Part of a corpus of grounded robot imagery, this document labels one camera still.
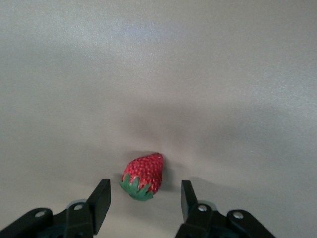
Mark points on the table cover sheet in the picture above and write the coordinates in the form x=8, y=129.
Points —
x=158, y=74

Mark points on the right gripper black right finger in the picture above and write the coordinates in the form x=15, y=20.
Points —
x=190, y=210

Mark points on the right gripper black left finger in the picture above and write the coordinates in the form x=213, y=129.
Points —
x=99, y=208

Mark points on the red strawberry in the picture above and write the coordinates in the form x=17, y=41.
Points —
x=146, y=171

